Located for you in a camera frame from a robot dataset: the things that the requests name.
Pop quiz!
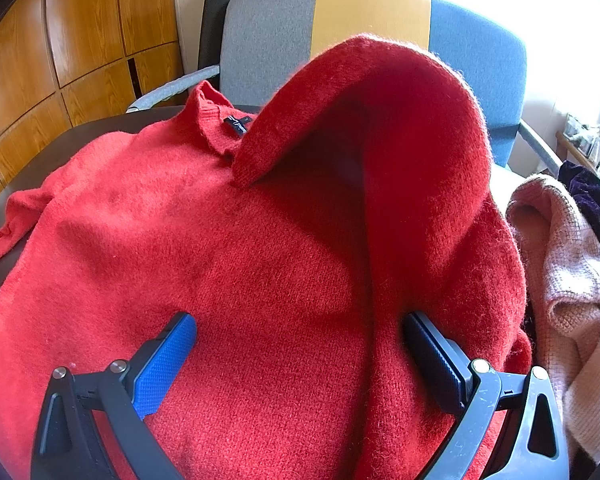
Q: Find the dark purple velvet cloth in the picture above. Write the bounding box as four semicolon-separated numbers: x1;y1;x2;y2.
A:
559;160;600;261

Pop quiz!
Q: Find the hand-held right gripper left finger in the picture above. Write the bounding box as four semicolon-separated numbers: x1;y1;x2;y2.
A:
30;311;198;480

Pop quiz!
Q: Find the beige ribbed sweater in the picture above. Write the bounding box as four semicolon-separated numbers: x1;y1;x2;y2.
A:
562;305;600;466

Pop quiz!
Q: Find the red knit sweater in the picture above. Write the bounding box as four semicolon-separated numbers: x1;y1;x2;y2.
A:
0;33;533;480

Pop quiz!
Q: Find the cluttered wooden shelf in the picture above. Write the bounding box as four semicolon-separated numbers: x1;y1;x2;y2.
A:
555;112;600;171

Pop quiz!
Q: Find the grey yellow blue chair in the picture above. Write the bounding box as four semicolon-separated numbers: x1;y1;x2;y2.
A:
126;0;563;176

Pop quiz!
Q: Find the pink knit sweater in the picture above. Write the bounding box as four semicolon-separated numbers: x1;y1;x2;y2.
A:
505;174;600;351

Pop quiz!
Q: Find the wooden cabinet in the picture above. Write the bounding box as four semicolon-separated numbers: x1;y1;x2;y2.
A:
0;0;186;216

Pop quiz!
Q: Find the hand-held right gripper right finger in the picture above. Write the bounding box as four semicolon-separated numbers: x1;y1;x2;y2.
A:
402;311;571;480

